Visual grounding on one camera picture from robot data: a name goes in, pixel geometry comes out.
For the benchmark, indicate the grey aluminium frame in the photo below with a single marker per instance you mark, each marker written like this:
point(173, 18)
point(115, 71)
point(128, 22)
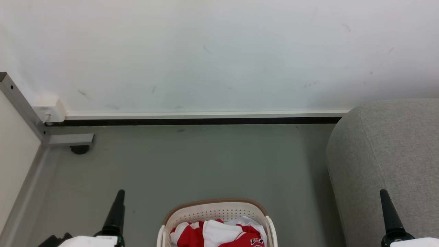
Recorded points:
point(24, 106)

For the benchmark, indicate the cream perforated plastic laundry basket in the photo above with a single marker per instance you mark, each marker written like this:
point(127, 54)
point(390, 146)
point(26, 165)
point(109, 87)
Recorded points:
point(219, 210)

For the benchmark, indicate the white partition panel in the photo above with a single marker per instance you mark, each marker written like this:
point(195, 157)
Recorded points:
point(13, 154)

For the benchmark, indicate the white and black wall baseboard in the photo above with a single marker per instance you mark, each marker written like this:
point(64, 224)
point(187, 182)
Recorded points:
point(205, 118)

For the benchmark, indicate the white wall socket box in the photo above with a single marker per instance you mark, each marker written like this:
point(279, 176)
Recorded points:
point(49, 108)

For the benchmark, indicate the black frame foot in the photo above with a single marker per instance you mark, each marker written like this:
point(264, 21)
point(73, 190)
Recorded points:
point(79, 149)

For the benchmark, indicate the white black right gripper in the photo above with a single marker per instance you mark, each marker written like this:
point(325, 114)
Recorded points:
point(398, 240)

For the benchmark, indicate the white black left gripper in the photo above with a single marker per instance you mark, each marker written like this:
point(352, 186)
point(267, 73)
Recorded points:
point(103, 240)

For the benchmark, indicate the red and white garment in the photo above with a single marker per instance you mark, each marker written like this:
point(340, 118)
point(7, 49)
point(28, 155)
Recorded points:
point(188, 236)

